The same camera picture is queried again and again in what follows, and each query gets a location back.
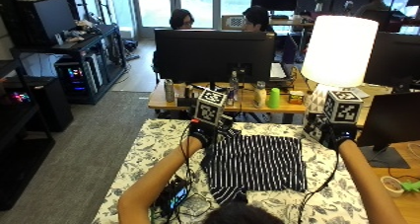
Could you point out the black metal shelf rack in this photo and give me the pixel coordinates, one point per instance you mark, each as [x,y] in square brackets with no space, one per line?
[107,53]

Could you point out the small colourful box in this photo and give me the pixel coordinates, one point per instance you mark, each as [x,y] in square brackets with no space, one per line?
[296,97]

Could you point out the black white striped garment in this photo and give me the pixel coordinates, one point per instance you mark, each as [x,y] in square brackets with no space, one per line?
[259,164]

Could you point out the white marker cube left glove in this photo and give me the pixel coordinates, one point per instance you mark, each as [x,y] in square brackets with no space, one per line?
[211,107]

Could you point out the black computer tower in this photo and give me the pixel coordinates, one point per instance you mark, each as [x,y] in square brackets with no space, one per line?
[49,102]

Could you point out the floral white tablecloth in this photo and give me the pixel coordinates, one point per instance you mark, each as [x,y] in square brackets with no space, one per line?
[131,164]

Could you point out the black monitor behind lamp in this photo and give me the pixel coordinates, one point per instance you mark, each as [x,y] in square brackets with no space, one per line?
[394,59]

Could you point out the large black monitor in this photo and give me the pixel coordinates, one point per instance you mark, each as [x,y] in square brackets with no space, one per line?
[215,56]

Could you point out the green toy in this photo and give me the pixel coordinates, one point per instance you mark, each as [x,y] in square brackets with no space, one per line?
[411,186]

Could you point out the wooden desk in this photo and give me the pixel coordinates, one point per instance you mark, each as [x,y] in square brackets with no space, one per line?
[245,106]

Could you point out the person's right hand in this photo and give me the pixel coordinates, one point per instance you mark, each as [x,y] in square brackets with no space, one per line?
[341,134]

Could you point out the black device with lit display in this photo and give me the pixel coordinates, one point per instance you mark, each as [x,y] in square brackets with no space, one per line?
[174,196]

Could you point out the white marker cube right glove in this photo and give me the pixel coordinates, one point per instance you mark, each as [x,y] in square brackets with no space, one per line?
[344,106]

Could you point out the black low shelf unit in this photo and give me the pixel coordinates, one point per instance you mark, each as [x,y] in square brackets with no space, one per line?
[22,158]

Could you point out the big black case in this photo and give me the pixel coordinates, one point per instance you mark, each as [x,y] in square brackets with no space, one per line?
[46,20]

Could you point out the small dark bottle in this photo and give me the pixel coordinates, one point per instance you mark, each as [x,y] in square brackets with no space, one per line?
[190,91]

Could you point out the clear plastic bottle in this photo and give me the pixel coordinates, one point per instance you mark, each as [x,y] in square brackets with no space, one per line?
[235,84]

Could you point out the computer tower with coloured lights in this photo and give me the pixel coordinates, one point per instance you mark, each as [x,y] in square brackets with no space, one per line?
[79,77]

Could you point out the small white bowl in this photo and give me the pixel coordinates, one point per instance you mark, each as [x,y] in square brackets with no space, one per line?
[392,186]

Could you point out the white laptop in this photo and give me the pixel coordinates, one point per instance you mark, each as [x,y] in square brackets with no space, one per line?
[277,71]

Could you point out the green plastic cup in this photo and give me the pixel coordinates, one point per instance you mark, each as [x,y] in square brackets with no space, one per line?
[275,98]

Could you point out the person's left hand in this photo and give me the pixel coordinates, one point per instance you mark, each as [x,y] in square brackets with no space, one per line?
[204,133]

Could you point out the white table lamp patterned base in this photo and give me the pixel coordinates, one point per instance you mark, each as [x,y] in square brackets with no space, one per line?
[340,49]

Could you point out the cardboard box with checker print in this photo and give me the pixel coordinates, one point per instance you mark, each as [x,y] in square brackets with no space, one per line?
[233,22]

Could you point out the white marker cube glove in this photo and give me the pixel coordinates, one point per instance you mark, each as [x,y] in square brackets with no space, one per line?
[344,106]
[211,107]

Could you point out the black monitor with flat stand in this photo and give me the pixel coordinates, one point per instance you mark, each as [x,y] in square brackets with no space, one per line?
[394,118]

